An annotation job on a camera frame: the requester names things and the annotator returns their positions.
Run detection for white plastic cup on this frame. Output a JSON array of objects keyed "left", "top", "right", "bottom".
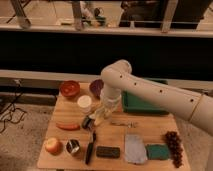
[{"left": 77, "top": 95, "right": 92, "bottom": 113}]

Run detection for metal measuring cup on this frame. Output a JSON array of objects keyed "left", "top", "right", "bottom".
[{"left": 66, "top": 139, "right": 80, "bottom": 156}]

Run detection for purple bowl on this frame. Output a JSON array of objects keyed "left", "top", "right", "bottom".
[{"left": 89, "top": 79, "right": 104, "bottom": 98}]

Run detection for orange carrot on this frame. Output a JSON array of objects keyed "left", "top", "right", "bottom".
[{"left": 56, "top": 123, "right": 80, "bottom": 131}]

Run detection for grey blue cloth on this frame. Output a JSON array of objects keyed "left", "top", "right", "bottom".
[{"left": 125, "top": 134, "right": 147, "bottom": 164}]

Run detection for green scrub sponge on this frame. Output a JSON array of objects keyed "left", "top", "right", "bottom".
[{"left": 146, "top": 144, "right": 170, "bottom": 160}]

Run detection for black handled knife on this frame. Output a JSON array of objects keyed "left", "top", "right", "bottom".
[{"left": 85, "top": 131, "right": 96, "bottom": 165}]

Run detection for small metal can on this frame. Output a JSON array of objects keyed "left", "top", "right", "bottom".
[{"left": 81, "top": 116, "right": 95, "bottom": 130}]

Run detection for dark red grape bunch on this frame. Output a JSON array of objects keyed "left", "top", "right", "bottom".
[{"left": 165, "top": 131, "right": 183, "bottom": 168}]

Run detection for red bowl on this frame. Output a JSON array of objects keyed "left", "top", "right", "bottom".
[{"left": 59, "top": 80, "right": 80, "bottom": 98}]

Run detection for black cables on floor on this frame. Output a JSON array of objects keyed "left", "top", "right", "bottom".
[{"left": 0, "top": 79, "right": 28, "bottom": 134}]

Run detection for red yellow apple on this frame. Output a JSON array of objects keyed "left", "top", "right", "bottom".
[{"left": 45, "top": 137, "right": 62, "bottom": 155}]

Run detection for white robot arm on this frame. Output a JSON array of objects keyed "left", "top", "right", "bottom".
[{"left": 101, "top": 60, "right": 213, "bottom": 136}]

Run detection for wooden cutting board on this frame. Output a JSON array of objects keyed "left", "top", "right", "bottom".
[{"left": 36, "top": 81, "right": 191, "bottom": 171}]

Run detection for yellow banana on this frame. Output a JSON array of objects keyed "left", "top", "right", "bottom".
[{"left": 94, "top": 114, "right": 105, "bottom": 126}]

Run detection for green plastic tray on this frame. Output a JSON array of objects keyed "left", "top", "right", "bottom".
[{"left": 121, "top": 78, "right": 170, "bottom": 116}]

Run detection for black rectangular sponge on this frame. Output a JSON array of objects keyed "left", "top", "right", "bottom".
[{"left": 96, "top": 146, "right": 120, "bottom": 158}]

